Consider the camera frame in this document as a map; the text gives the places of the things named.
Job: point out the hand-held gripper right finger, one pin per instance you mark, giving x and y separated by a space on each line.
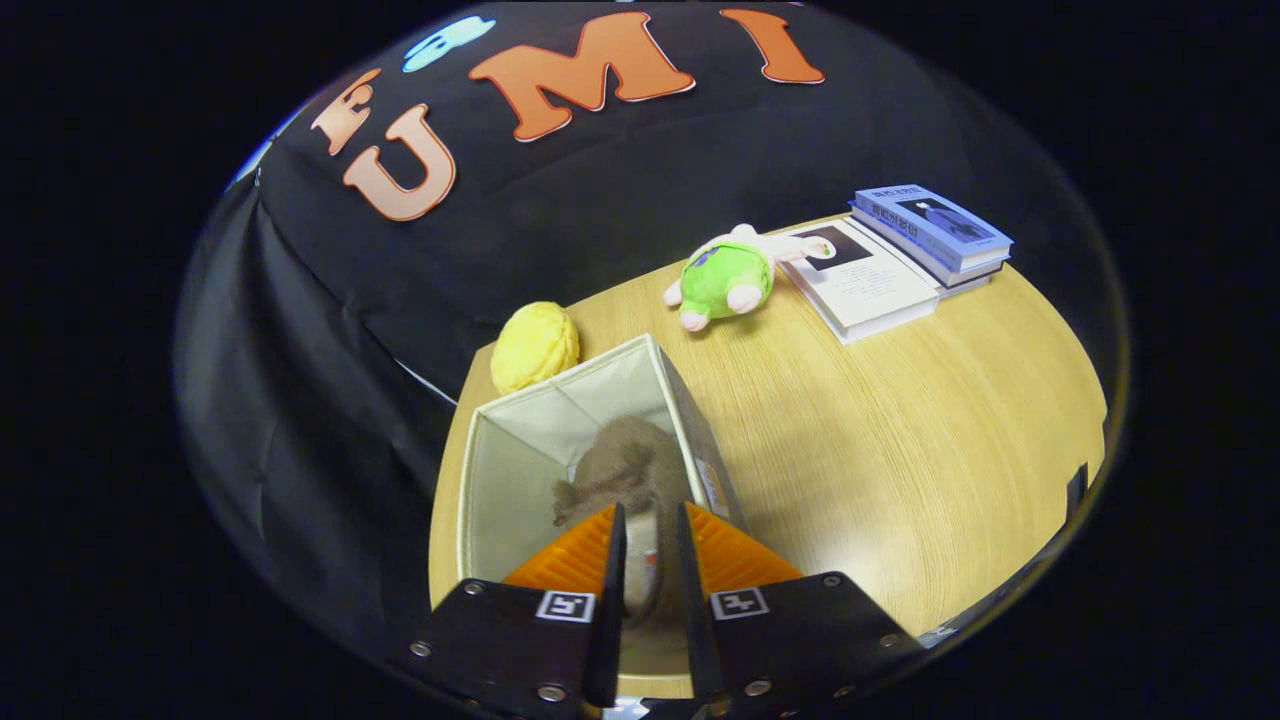
800 640

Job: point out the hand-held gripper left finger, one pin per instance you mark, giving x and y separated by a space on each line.
500 640

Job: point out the beige fabric storage box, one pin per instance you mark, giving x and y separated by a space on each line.
520 470

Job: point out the brown suede shoe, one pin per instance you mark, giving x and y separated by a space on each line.
635 460

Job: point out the yellow plush ball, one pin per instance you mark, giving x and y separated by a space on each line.
535 348

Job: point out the small black object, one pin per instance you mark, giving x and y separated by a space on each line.
1077 488

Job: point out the white book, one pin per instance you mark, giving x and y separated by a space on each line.
870 290

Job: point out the black backdrop cloth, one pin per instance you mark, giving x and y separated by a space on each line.
300 330

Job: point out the green plush toy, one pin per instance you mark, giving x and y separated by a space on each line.
722 275

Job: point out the thin blue book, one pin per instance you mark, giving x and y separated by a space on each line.
965 283

